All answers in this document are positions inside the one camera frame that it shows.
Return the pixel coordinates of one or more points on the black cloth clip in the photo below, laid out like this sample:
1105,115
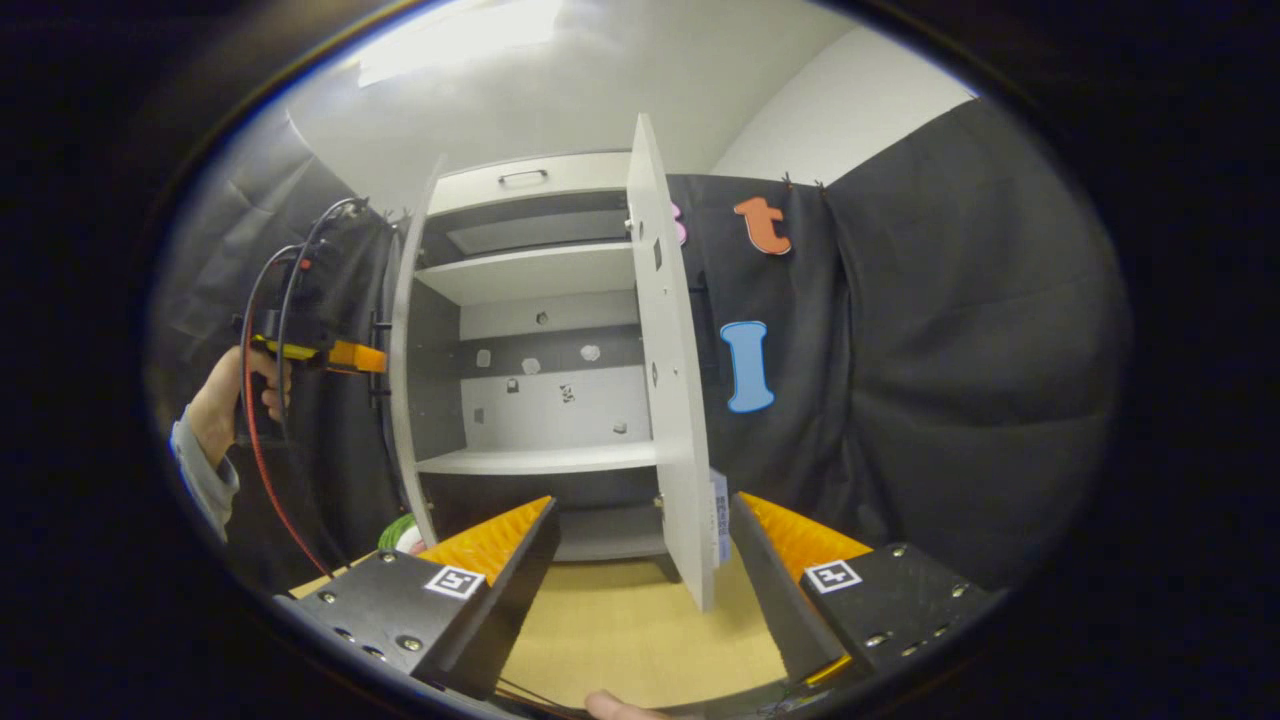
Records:
398,216
803,182

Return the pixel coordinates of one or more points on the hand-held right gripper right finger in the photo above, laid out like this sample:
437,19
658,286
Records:
775,600

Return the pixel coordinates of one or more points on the black backdrop cloth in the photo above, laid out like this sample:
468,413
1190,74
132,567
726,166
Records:
950,350

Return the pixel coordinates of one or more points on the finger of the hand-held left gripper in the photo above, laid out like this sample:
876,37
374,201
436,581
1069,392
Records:
358,356

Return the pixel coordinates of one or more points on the grey double-door shoe cabinet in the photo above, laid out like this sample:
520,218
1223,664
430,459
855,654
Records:
560,410

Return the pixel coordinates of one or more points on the grey cabinet door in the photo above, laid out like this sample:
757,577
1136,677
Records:
405,400
675,400

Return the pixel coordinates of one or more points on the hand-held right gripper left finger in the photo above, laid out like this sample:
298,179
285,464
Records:
510,610

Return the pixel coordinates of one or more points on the white cabinet shelf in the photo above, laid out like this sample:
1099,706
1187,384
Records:
530,272
540,460

